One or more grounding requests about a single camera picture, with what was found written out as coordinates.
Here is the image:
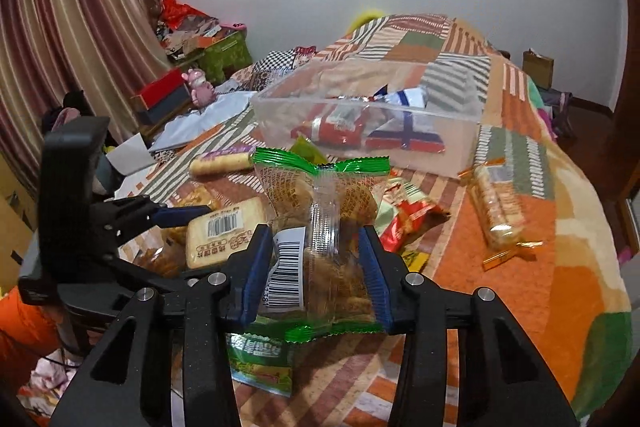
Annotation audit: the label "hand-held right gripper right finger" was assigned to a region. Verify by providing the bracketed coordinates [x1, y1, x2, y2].
[359, 224, 581, 427]

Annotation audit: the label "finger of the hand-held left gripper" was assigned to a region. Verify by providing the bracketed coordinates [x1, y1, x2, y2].
[102, 252, 201, 294]
[90, 196, 212, 253]

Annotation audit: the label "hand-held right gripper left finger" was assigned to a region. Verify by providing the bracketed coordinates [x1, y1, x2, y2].
[50, 223, 275, 427]

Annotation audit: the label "yellow cake packet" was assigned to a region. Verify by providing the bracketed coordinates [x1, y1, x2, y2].
[185, 198, 267, 270]

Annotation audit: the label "purple roll snack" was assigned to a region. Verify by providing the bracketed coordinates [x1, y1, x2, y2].
[189, 146, 254, 178]

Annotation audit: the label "green-edged clear snack packet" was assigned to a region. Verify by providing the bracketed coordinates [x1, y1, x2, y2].
[251, 147, 392, 344]

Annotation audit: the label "clear plastic container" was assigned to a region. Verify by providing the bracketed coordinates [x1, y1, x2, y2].
[251, 58, 484, 181]

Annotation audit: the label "person's left forearm orange sleeve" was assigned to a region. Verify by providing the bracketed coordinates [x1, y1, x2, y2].
[0, 287, 67, 360]

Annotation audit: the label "yellow puffed snack packet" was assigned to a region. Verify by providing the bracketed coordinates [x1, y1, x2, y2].
[134, 184, 223, 279]

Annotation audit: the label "small yellow snack packet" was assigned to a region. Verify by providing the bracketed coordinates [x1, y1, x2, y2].
[400, 249, 432, 274]

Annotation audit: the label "white paper box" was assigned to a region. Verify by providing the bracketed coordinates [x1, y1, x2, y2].
[104, 132, 157, 176]

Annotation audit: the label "red and green snack packet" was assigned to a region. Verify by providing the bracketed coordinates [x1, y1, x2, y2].
[374, 177, 452, 254]

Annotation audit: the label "dark cloth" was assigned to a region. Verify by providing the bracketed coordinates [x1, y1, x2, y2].
[42, 91, 94, 134]

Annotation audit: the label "red and grey box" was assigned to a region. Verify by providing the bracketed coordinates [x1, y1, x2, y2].
[131, 68, 197, 126]

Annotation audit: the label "pink plush toy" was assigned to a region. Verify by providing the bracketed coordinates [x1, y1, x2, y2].
[181, 68, 219, 108]

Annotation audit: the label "patchwork blanket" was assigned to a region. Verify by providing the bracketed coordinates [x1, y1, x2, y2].
[115, 12, 633, 427]

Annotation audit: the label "orange-ended cracker packet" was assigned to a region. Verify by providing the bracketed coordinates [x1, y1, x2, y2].
[459, 161, 545, 271]

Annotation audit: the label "pink patterned cloth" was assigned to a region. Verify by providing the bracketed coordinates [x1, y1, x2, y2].
[19, 356, 77, 414]

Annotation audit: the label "lime green snack packet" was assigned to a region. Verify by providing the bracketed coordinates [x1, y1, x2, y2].
[290, 134, 328, 164]

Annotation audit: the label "blue and white snack packet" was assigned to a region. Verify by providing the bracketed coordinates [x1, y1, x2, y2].
[366, 86, 447, 154]

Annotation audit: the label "green storage box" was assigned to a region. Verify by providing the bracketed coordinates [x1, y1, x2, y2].
[199, 32, 254, 84]

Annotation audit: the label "black and white checkered cloth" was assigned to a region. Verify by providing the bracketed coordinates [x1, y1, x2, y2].
[234, 49, 302, 94]

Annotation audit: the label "pile of papers and cardboard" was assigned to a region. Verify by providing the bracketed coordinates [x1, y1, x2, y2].
[156, 13, 236, 58]

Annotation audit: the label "striped curtain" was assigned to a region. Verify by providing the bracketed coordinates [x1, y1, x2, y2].
[0, 0, 173, 190]

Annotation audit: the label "red and white patterned bag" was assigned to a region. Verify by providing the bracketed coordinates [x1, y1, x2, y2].
[292, 46, 319, 68]

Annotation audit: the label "red plastic bag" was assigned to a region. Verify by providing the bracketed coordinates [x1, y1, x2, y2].
[160, 0, 212, 28]

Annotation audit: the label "dark clothes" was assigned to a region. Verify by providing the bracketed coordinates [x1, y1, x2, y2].
[539, 86, 574, 138]

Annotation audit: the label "yellow object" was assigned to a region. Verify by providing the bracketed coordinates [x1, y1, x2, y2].
[349, 7, 387, 31]

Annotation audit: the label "brown paper bag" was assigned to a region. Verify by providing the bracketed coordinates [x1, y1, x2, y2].
[522, 49, 555, 88]

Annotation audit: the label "wooden door frame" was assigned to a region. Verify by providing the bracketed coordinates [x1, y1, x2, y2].
[606, 0, 640, 212]

